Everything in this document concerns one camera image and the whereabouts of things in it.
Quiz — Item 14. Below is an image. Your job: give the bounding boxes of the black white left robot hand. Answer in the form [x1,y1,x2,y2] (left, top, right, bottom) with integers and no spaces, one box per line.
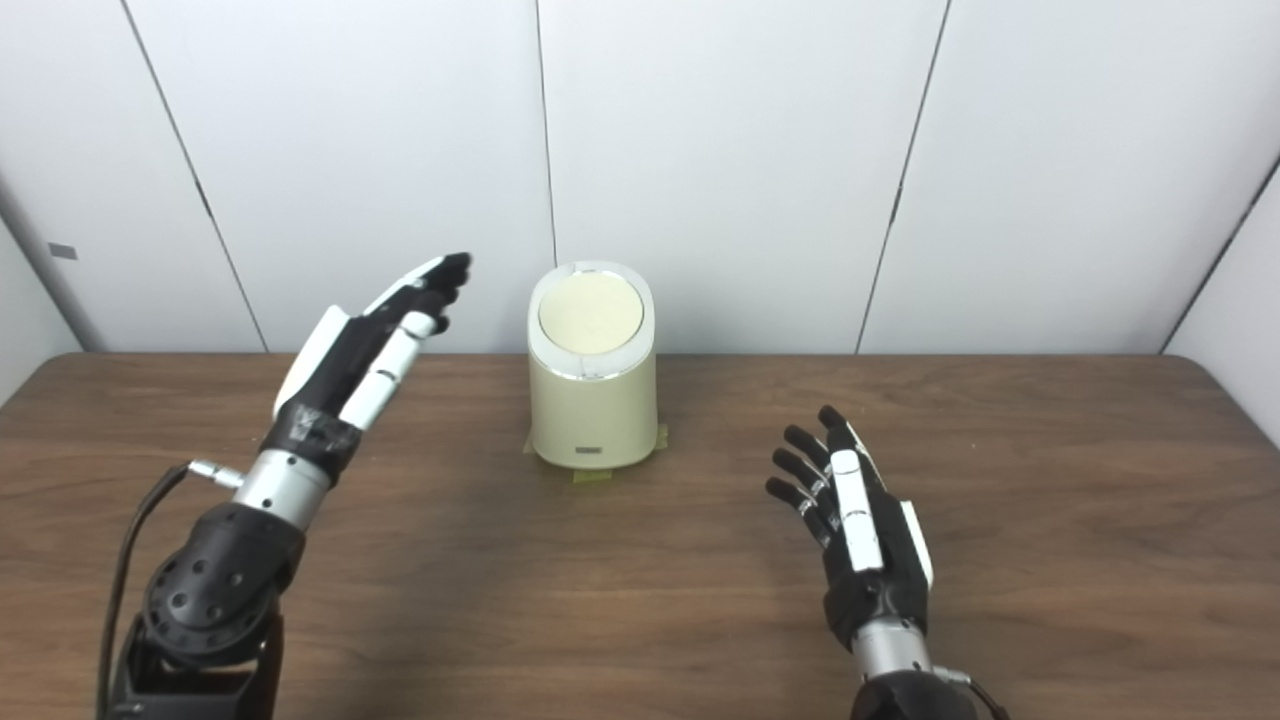
[262,252,473,488]

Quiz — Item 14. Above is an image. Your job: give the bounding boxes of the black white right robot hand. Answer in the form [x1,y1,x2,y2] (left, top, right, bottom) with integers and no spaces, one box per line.
[765,404,936,651]

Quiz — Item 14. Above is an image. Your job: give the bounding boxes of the cream-colored bin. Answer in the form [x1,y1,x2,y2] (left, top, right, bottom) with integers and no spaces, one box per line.
[527,260,658,470]

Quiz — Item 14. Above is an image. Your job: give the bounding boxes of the round cream bin lid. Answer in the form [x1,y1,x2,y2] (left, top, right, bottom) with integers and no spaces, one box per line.
[538,272,645,355]

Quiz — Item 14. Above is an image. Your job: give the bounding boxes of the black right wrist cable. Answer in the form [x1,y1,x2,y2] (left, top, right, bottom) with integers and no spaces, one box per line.
[935,665,1011,720]

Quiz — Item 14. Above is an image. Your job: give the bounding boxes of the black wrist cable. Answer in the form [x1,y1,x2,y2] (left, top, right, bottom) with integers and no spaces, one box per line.
[95,458,246,716]
[935,665,1011,720]

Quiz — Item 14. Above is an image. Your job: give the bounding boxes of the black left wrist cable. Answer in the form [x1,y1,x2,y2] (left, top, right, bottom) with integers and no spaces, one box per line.
[95,458,246,716]

